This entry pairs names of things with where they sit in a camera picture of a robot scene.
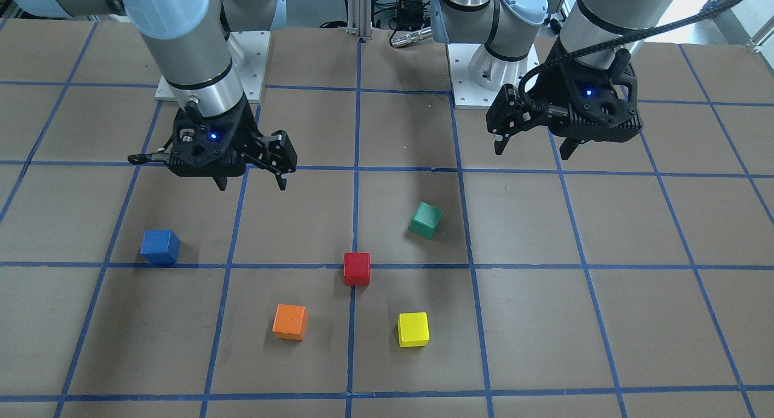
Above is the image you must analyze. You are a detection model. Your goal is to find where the aluminium frame post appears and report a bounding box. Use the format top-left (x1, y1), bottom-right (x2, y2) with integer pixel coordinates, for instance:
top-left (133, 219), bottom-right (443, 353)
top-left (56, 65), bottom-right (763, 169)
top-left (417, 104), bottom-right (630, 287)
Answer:
top-left (346, 0), bottom-right (373, 41)

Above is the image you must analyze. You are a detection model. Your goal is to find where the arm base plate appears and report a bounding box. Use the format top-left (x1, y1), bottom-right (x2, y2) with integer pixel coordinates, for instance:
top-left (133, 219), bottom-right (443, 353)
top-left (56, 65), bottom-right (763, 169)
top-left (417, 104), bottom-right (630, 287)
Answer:
top-left (447, 44), bottom-right (539, 110)
top-left (155, 30), bottom-right (270, 103)

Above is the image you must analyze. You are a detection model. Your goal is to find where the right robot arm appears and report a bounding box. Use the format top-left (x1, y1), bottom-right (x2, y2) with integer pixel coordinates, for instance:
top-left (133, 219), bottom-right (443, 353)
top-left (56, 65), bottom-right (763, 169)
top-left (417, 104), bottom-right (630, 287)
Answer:
top-left (13, 0), bottom-right (298, 191)

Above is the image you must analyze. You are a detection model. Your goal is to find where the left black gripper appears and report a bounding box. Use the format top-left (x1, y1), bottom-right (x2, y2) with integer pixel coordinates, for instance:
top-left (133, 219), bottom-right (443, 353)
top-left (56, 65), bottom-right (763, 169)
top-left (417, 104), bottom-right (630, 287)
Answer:
top-left (487, 73), bottom-right (582, 161)

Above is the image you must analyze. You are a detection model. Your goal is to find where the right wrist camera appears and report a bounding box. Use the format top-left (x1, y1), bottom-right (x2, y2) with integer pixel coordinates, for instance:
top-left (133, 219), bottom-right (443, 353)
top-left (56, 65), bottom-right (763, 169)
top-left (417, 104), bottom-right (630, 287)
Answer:
top-left (127, 106), bottom-right (255, 186)

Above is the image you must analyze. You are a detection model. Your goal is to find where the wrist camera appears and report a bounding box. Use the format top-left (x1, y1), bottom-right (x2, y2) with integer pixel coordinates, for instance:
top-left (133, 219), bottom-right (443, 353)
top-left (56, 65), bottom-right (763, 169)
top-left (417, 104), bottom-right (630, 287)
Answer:
top-left (532, 48), bottom-right (642, 143)
top-left (127, 106), bottom-right (255, 186)

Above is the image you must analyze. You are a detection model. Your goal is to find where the orange wooden block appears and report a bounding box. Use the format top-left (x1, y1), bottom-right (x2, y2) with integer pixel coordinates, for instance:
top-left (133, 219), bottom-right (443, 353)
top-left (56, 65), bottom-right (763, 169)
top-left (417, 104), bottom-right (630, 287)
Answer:
top-left (272, 303), bottom-right (308, 341)

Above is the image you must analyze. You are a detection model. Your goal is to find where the blue wooden block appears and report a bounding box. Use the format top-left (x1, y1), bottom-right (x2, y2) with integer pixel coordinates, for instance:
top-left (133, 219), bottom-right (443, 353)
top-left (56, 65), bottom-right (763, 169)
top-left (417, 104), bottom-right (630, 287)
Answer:
top-left (139, 229), bottom-right (180, 266)

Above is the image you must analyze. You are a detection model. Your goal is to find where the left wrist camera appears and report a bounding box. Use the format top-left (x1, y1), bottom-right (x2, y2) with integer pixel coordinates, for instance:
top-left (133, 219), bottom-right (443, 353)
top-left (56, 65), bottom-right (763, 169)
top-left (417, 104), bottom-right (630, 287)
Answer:
top-left (532, 48), bottom-right (642, 143)

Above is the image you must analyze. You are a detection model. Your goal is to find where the red wooden block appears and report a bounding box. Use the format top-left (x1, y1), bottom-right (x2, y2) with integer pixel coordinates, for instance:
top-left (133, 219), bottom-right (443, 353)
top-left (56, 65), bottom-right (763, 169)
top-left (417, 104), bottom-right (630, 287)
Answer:
top-left (343, 252), bottom-right (371, 287)

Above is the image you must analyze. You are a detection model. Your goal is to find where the yellow wooden block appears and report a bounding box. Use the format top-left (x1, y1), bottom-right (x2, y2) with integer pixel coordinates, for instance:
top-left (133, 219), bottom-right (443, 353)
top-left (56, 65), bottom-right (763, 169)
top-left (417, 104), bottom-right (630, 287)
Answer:
top-left (397, 312), bottom-right (429, 347)

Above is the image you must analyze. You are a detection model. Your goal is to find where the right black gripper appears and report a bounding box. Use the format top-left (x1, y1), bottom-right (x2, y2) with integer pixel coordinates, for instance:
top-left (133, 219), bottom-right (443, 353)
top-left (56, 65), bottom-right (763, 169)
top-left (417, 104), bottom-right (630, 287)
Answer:
top-left (176, 97), bottom-right (298, 192)

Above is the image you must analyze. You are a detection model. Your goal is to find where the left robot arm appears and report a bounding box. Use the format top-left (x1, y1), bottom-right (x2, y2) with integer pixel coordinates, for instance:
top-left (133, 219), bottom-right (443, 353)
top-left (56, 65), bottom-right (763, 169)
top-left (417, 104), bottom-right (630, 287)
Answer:
top-left (429, 0), bottom-right (672, 160)

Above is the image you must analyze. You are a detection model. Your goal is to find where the green wooden block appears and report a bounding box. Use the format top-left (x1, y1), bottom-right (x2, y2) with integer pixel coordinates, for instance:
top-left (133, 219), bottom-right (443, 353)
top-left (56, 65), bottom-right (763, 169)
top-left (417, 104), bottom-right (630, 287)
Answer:
top-left (408, 202), bottom-right (443, 240)

